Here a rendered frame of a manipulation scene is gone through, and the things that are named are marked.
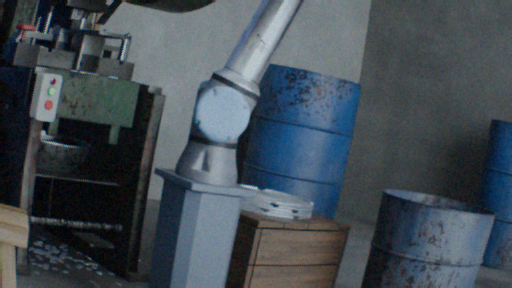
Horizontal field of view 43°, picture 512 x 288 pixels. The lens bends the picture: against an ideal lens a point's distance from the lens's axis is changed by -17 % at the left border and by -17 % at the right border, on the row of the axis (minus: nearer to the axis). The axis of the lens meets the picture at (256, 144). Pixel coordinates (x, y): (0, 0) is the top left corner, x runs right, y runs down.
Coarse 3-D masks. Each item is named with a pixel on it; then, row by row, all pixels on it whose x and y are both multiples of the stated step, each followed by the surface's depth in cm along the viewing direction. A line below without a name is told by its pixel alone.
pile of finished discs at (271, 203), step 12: (264, 192) 236; (276, 192) 246; (252, 204) 218; (264, 204) 218; (276, 204) 219; (288, 204) 219; (300, 204) 230; (312, 204) 229; (276, 216) 219; (288, 216) 220; (300, 216) 223
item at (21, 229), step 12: (0, 204) 145; (0, 216) 133; (12, 216) 137; (24, 216) 141; (0, 228) 125; (12, 228) 127; (24, 228) 131; (0, 240) 125; (12, 240) 126; (24, 240) 126; (0, 252) 127; (12, 252) 128; (12, 264) 128; (12, 276) 128
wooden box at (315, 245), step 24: (240, 216) 211; (264, 216) 215; (312, 216) 235; (240, 240) 210; (264, 240) 208; (288, 240) 214; (312, 240) 220; (336, 240) 227; (240, 264) 208; (264, 264) 210; (288, 264) 216; (312, 264) 223; (336, 264) 231
